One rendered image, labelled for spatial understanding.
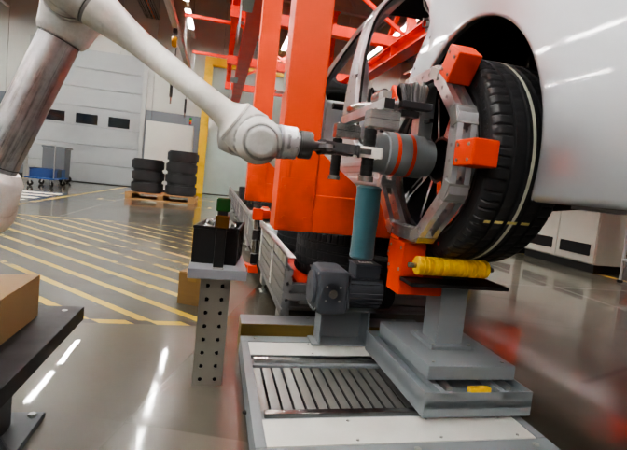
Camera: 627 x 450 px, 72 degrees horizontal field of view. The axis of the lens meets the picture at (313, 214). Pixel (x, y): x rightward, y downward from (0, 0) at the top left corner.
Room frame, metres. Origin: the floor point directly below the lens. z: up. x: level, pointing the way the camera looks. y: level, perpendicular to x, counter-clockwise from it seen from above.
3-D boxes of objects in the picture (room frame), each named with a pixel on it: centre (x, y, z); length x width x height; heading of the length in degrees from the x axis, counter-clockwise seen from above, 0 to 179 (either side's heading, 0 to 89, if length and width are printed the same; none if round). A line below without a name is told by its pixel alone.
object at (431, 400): (1.47, -0.49, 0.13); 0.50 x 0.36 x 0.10; 13
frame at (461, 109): (1.43, -0.33, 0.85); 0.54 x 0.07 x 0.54; 13
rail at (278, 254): (3.09, 0.34, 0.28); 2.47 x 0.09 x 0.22; 13
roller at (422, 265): (1.34, -0.45, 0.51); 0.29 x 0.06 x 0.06; 103
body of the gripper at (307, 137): (1.18, 0.02, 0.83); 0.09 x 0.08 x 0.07; 103
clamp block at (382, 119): (1.22, -0.16, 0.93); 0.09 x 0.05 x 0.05; 103
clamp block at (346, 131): (1.55, -0.09, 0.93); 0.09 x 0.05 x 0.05; 103
